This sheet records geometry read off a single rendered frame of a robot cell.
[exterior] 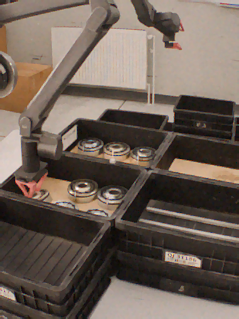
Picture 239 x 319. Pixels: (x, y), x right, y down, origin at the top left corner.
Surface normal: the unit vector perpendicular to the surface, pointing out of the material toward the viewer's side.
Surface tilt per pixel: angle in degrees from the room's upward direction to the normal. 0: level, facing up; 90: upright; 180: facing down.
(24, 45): 90
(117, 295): 0
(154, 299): 0
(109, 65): 90
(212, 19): 90
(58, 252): 0
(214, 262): 89
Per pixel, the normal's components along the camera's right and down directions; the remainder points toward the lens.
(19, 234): 0.00, -0.88
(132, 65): -0.29, 0.46
